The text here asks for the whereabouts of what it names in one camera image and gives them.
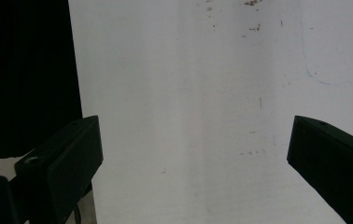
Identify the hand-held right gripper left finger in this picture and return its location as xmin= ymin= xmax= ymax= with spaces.
xmin=14 ymin=115 xmax=105 ymax=224

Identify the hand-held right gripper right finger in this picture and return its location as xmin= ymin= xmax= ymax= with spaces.
xmin=286 ymin=115 xmax=353 ymax=224

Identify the dark curtain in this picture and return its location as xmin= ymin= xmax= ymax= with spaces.
xmin=0 ymin=0 xmax=84 ymax=163

